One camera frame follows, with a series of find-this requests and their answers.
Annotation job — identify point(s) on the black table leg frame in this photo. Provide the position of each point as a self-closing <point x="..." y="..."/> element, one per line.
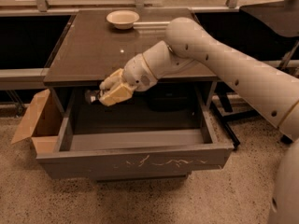
<point x="230" y="116"/>

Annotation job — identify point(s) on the white paper bowl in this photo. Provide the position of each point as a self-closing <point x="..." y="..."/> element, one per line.
<point x="123" y="19"/>

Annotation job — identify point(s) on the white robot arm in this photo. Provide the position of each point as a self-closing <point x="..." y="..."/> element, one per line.
<point x="274" y="94"/>

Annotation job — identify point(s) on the dark rxbar chocolate wrapper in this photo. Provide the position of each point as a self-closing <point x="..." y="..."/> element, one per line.
<point x="92" y="96"/>

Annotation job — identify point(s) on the open grey top drawer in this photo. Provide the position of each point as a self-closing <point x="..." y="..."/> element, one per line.
<point x="163" y="132"/>

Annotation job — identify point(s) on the grey drawer cabinet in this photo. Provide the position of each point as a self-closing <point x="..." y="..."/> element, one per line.
<point x="93" y="49"/>

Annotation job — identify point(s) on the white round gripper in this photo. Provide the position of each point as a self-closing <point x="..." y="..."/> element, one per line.
<point x="136" y="71"/>

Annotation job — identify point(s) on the brown cardboard box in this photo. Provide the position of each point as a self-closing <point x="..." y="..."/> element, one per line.
<point x="40" y="123"/>

